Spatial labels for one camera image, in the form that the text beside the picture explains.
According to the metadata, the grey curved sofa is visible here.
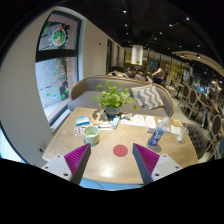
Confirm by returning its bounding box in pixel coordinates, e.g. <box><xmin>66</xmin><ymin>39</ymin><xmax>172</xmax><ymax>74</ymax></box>
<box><xmin>67</xmin><ymin>75</ymin><xmax>176</xmax><ymax>118</ymax></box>

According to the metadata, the white tube with green cap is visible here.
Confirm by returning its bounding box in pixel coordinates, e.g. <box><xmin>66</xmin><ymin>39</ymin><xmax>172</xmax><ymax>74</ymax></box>
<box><xmin>97</xmin><ymin>123</ymin><xmax>112</xmax><ymax>130</ymax></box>

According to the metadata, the colourful printed leaflet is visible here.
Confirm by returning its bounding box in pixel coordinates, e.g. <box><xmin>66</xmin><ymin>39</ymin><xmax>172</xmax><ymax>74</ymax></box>
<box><xmin>119</xmin><ymin>113</ymin><xmax>147</xmax><ymax>128</ymax></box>

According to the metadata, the group of ceiling spotlights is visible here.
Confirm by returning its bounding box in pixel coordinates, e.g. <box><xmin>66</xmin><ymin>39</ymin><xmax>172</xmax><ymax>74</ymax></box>
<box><xmin>121</xmin><ymin>8</ymin><xmax>203</xmax><ymax>59</ymax></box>

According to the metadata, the grey tufted armchair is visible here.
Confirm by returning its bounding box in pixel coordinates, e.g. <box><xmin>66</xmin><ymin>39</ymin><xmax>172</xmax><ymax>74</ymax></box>
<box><xmin>182</xmin><ymin>122</ymin><xmax>209</xmax><ymax>160</ymax></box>

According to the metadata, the flat round red coaster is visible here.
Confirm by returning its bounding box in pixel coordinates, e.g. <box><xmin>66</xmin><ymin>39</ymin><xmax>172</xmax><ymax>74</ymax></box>
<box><xmin>112</xmin><ymin>144</ymin><xmax>129</xmax><ymax>158</ymax></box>

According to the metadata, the grey chevron cushion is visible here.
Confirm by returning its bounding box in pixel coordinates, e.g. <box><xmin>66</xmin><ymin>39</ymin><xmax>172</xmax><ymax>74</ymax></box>
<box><xmin>130</xmin><ymin>84</ymin><xmax>165</xmax><ymax>111</ymax></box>

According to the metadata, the brown kraft paper card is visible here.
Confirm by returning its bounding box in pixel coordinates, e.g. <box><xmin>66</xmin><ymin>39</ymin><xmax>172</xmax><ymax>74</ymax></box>
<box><xmin>89</xmin><ymin>108</ymin><xmax>109</xmax><ymax>126</ymax></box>

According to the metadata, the small yellow card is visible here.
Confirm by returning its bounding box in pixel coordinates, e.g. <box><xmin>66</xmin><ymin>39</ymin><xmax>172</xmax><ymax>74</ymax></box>
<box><xmin>172</xmin><ymin>118</ymin><xmax>184</xmax><ymax>128</ymax></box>

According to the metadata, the group of beige dining chairs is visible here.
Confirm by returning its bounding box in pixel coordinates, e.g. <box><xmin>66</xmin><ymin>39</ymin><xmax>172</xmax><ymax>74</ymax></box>
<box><xmin>178</xmin><ymin>83</ymin><xmax>224</xmax><ymax>158</ymax></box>

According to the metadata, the white paper napkin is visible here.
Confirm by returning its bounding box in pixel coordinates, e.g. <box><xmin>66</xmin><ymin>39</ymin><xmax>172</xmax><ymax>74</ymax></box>
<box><xmin>169</xmin><ymin>124</ymin><xmax>183</xmax><ymax>136</ymax></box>

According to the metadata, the light blue carton box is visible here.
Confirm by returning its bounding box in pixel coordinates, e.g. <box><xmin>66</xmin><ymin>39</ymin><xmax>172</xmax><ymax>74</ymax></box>
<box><xmin>109</xmin><ymin>114</ymin><xmax>121</xmax><ymax>130</ymax></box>

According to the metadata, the flat blue and white box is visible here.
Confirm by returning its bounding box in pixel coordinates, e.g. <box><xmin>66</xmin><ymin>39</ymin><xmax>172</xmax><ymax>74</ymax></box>
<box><xmin>75</xmin><ymin>115</ymin><xmax>91</xmax><ymax>127</ymax></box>

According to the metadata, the person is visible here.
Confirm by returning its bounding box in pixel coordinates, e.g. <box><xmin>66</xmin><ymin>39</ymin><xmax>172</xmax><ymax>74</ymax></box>
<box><xmin>123</xmin><ymin>65</ymin><xmax>138</xmax><ymax>79</ymax></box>
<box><xmin>151</xmin><ymin>67</ymin><xmax>166</xmax><ymax>86</ymax></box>
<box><xmin>134</xmin><ymin>68</ymin><xmax>149</xmax><ymax>82</ymax></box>

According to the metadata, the white round column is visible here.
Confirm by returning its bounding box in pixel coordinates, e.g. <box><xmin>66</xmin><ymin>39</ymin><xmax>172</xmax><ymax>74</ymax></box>
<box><xmin>130</xmin><ymin>44</ymin><xmax>144</xmax><ymax>66</ymax></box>

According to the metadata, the clear blue-labelled drink bottle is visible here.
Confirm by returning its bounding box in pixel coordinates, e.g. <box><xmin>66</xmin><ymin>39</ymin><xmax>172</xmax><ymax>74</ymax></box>
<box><xmin>146</xmin><ymin>116</ymin><xmax>170</xmax><ymax>149</ymax></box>

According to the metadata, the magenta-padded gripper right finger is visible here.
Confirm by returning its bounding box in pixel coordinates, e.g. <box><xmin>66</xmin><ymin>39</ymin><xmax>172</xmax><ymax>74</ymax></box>
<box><xmin>132</xmin><ymin>143</ymin><xmax>183</xmax><ymax>185</ymax></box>

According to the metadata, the pale green mug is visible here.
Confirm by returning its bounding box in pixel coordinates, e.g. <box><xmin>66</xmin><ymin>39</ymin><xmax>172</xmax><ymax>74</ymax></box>
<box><xmin>83</xmin><ymin>125</ymin><xmax>101</xmax><ymax>146</ymax></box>

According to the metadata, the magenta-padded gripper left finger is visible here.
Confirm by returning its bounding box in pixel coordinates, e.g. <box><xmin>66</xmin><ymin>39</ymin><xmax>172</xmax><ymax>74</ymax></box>
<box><xmin>41</xmin><ymin>143</ymin><xmax>92</xmax><ymax>185</ymax></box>

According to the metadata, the green potted plant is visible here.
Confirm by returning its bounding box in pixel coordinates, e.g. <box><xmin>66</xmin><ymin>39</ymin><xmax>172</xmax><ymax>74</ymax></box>
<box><xmin>92</xmin><ymin>80</ymin><xmax>138</xmax><ymax>118</ymax></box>

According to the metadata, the window with festive decals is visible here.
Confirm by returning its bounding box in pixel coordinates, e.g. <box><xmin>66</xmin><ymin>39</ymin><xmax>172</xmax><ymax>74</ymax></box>
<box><xmin>34</xmin><ymin>9</ymin><xmax>83</xmax><ymax>126</ymax></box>

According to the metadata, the clear plastic cup with straw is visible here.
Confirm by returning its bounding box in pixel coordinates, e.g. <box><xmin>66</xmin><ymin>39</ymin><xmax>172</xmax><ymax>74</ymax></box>
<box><xmin>175</xmin><ymin>123</ymin><xmax>190</xmax><ymax>144</ymax></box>

